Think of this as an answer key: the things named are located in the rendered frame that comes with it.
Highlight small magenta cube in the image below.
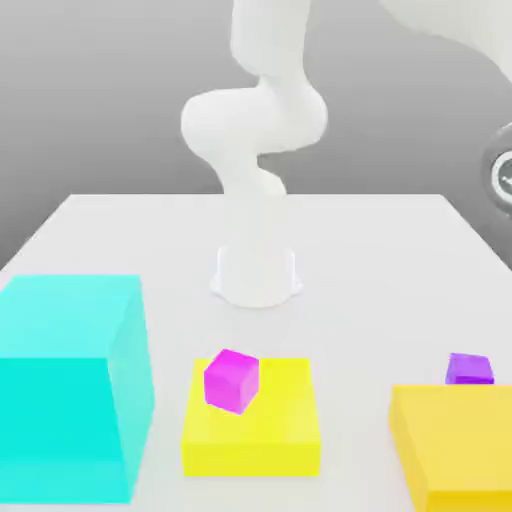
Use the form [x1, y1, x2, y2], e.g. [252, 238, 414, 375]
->
[203, 348, 261, 416]

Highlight small purple cube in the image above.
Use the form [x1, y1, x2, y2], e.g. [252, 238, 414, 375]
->
[445, 352, 496, 386]

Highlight large yellow box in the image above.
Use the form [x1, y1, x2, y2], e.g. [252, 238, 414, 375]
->
[181, 357, 323, 478]

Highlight large cyan box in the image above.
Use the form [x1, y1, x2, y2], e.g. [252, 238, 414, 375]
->
[0, 274, 156, 505]

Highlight large amber box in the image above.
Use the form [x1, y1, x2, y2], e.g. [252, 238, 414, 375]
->
[388, 383, 512, 512]

